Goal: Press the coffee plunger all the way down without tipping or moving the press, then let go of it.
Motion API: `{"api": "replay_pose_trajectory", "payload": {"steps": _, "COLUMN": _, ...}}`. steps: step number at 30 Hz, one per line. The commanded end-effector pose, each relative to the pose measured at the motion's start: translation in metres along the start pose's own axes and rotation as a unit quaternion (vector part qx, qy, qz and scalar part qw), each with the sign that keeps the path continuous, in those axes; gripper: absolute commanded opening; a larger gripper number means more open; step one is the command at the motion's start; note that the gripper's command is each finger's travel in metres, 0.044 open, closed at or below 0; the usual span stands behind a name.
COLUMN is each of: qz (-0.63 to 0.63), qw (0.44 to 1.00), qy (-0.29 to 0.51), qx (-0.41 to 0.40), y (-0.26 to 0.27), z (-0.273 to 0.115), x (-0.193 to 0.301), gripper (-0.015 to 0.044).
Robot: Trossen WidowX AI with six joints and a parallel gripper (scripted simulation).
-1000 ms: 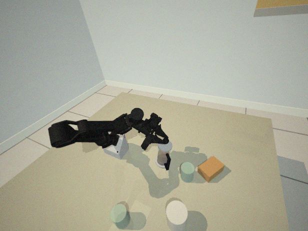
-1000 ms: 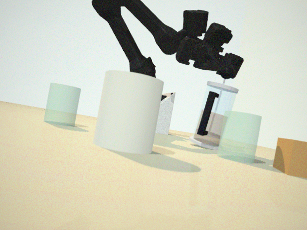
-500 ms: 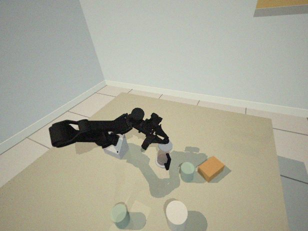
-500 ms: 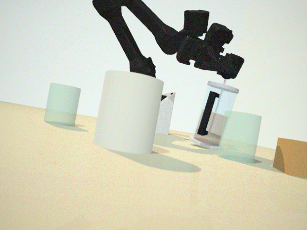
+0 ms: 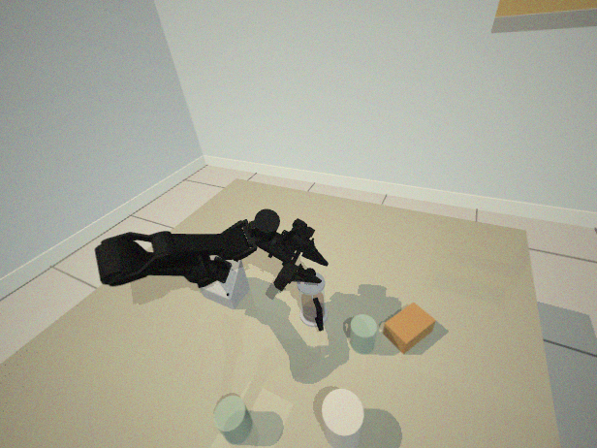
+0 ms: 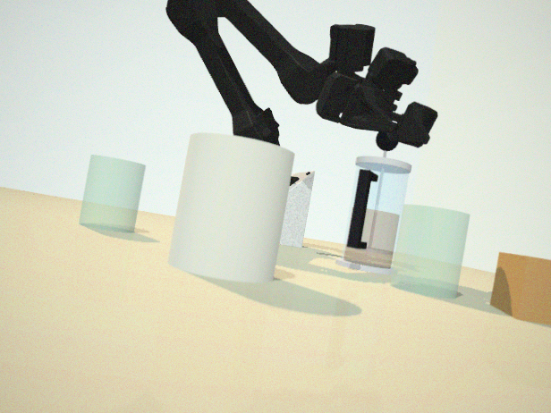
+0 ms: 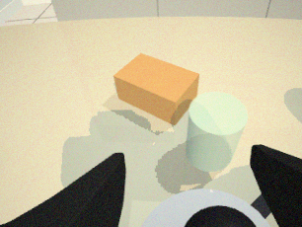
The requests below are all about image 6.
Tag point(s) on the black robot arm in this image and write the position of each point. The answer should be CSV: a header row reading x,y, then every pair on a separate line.
x,y
302,77

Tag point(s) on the orange rectangular block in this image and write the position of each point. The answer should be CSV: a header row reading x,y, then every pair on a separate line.
x,y
522,287

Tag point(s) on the glass french press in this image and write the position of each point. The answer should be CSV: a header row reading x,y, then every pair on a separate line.
x,y
378,195

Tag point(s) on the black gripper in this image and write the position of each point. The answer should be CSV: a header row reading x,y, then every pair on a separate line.
x,y
371,109

